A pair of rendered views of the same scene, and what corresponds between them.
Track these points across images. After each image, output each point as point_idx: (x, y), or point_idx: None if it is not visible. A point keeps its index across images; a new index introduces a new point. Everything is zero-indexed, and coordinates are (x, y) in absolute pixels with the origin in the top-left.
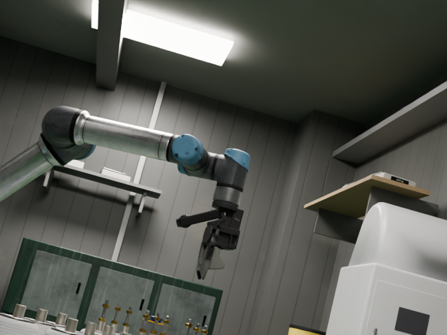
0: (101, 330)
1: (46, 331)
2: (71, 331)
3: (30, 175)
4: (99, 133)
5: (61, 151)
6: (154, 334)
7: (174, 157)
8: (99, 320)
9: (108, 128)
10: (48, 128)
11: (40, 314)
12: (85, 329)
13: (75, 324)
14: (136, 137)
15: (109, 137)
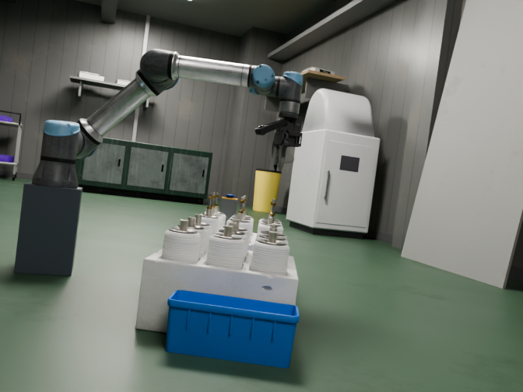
0: (210, 215)
1: (211, 239)
2: (229, 236)
3: (134, 106)
4: (191, 69)
5: (156, 85)
6: None
7: (254, 83)
8: (208, 208)
9: (198, 64)
10: (149, 68)
11: (191, 221)
12: None
13: (231, 229)
14: (222, 71)
15: (200, 71)
